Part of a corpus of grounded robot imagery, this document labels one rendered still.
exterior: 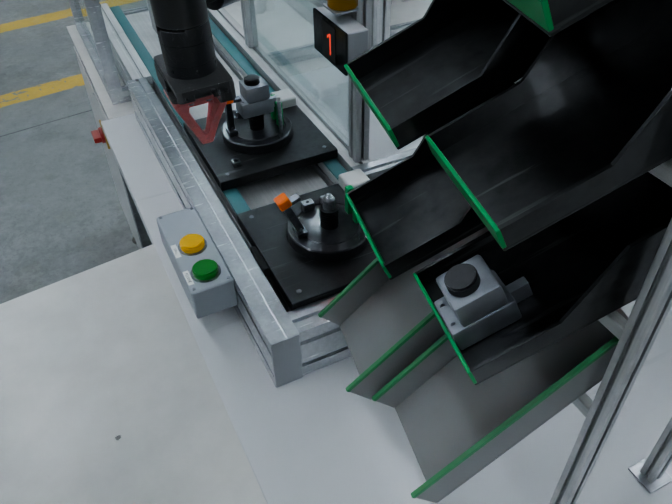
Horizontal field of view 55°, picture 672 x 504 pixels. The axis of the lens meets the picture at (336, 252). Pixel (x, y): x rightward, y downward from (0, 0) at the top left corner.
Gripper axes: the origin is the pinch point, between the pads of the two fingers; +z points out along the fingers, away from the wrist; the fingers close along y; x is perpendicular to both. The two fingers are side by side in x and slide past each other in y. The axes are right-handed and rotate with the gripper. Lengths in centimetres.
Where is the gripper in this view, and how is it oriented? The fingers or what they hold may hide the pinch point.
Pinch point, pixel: (206, 136)
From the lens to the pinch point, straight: 81.6
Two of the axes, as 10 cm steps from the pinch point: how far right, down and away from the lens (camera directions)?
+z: 0.4, 7.3, 6.9
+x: -9.0, 3.3, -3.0
